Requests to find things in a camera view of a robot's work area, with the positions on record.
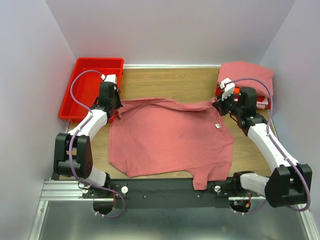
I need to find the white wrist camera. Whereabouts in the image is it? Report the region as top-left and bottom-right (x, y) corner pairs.
(100, 74), (118, 90)
(219, 78), (236, 101)

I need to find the folded bottom red shirt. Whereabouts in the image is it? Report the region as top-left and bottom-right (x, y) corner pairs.
(265, 98), (271, 110)

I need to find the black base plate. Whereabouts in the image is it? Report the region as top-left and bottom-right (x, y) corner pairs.
(82, 177), (261, 210)

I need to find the purple cable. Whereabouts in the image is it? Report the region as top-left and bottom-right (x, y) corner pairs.
(224, 77), (312, 213)
(67, 69), (126, 219)

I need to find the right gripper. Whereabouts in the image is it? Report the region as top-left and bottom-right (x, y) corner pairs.
(212, 89), (243, 118)

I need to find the folded light pink shirt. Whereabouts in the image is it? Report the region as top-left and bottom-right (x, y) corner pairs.
(256, 96), (269, 110)

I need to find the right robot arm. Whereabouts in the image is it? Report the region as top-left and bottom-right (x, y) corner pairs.
(212, 82), (312, 212)

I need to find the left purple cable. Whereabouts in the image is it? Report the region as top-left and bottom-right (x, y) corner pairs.
(67, 69), (126, 219)

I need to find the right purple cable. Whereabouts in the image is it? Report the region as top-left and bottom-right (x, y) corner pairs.
(224, 77), (312, 213)

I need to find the folded pink shirt on stack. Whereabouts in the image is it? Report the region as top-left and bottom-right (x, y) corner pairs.
(217, 61), (274, 97)

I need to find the folded orange shirt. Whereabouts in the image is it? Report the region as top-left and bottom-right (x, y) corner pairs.
(233, 87), (240, 95)

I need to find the red plastic bin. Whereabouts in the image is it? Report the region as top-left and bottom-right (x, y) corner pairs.
(58, 57), (124, 123)

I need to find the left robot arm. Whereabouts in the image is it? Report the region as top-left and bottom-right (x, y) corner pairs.
(53, 80), (123, 198)

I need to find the folded red shirt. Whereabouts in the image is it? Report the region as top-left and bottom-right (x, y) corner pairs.
(265, 98), (271, 110)
(215, 84), (223, 96)

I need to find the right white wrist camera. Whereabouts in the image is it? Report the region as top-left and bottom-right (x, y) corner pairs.
(219, 78), (236, 101)

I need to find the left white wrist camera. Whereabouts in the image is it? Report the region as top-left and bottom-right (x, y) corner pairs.
(100, 74), (118, 90)

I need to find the pink t-shirt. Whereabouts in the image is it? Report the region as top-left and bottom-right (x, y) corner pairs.
(108, 97), (234, 190)

